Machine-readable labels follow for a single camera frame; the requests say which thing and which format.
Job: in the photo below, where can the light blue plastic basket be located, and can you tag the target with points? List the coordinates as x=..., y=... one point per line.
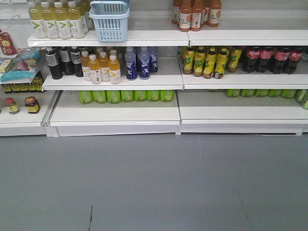
x=110, y=19

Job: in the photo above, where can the blue sports drink bottle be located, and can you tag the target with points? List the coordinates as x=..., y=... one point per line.
x=144, y=60
x=130, y=58
x=153, y=59

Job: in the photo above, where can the orange vitamin drink bottle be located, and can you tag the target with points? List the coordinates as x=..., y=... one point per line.
x=104, y=66
x=95, y=70
x=84, y=64
x=114, y=70

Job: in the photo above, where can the yellow label tea bottle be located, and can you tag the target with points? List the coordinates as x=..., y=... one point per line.
x=234, y=57
x=210, y=60
x=188, y=59
x=199, y=59
x=221, y=61

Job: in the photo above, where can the white shelf unit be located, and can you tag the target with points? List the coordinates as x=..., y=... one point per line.
x=194, y=109

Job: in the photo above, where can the dark tea bottle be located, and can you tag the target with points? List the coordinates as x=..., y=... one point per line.
x=76, y=60
x=67, y=61
x=52, y=58

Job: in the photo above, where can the orange juice bottle C100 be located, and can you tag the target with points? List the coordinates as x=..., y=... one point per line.
x=185, y=16
x=197, y=11
x=214, y=13

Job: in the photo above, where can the cola bottle red label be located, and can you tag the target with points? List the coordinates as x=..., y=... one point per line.
x=279, y=59
x=252, y=55
x=295, y=55
x=265, y=56

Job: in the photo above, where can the pale green drink bottle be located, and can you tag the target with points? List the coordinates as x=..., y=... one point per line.
x=49, y=20
x=35, y=14
x=75, y=21
x=62, y=22

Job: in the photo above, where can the red lid sauce jar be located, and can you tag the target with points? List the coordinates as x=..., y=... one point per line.
x=11, y=106
x=32, y=105

